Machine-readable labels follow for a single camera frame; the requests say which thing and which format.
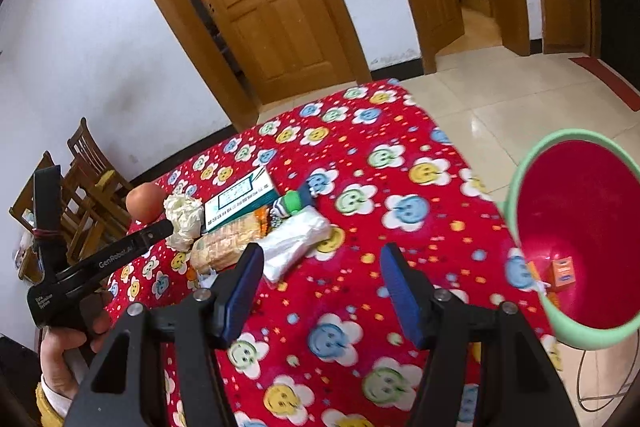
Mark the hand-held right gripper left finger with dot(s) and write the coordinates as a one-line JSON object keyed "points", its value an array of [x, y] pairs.
{"points": [[245, 289]]}

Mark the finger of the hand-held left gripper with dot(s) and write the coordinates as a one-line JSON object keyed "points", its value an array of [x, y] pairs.
{"points": [[155, 234]]}

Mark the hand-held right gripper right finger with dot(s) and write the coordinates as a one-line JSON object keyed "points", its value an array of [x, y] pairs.
{"points": [[400, 292]]}

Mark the white paper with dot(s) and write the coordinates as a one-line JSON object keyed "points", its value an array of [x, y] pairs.
{"points": [[185, 219]]}

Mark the white plastic bag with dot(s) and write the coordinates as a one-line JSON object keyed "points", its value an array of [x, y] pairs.
{"points": [[295, 247]]}

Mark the orange cardboard box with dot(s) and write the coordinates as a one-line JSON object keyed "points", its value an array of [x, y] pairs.
{"points": [[562, 274]]}

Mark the red bin with green rim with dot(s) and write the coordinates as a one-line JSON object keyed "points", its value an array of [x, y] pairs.
{"points": [[575, 207]]}

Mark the person's left forearm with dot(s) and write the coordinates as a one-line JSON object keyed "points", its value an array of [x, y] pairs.
{"points": [[50, 407]]}

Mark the person's left hand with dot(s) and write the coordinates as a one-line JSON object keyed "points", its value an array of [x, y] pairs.
{"points": [[57, 357]]}

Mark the red apple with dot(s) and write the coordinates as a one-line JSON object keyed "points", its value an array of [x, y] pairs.
{"points": [[145, 202]]}

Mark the orange biscuit packet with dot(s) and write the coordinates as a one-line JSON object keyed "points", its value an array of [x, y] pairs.
{"points": [[225, 244]]}

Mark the brown wooden chair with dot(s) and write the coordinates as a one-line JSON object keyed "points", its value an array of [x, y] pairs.
{"points": [[95, 157], [75, 207]]}

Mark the teal and white carton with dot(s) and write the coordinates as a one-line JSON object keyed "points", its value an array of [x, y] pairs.
{"points": [[237, 199]]}

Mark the red smiley flower tablecloth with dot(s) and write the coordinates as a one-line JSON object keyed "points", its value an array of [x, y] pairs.
{"points": [[350, 207]]}

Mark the panelled wooden door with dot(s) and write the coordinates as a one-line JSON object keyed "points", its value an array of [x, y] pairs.
{"points": [[255, 7]]}

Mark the red floor mat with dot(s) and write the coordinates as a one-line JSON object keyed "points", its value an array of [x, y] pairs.
{"points": [[610, 79]]}

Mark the wooden door frame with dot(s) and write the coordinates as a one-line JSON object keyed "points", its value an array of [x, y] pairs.
{"points": [[165, 7]]}

